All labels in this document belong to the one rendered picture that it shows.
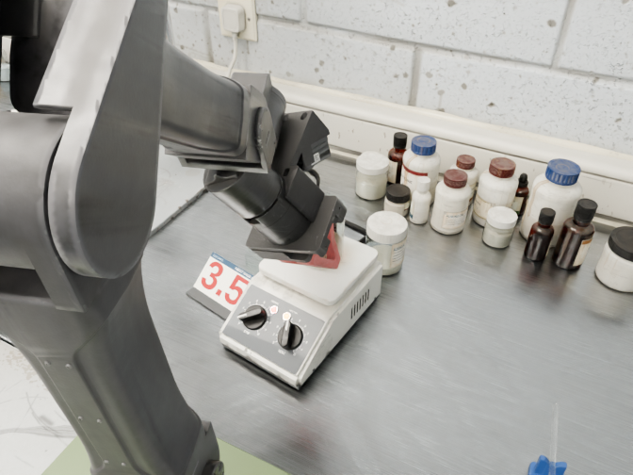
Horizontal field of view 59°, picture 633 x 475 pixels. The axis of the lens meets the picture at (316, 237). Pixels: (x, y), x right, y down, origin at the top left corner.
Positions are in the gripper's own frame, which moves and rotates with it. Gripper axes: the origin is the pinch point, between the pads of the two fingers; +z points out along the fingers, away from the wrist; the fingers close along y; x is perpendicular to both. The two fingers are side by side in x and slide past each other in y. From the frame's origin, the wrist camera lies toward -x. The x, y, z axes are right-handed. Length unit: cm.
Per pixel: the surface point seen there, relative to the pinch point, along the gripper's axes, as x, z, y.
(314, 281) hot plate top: 1.5, 3.5, 4.6
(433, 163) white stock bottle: -28.3, 21.1, 3.5
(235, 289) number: 3.8, 4.3, 18.4
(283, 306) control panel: 5.5, 3.1, 7.6
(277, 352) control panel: 11.1, 3.6, 6.4
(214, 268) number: 1.4, 3.0, 22.7
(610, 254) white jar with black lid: -18.2, 31.0, -22.6
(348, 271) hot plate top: -1.4, 6.2, 2.1
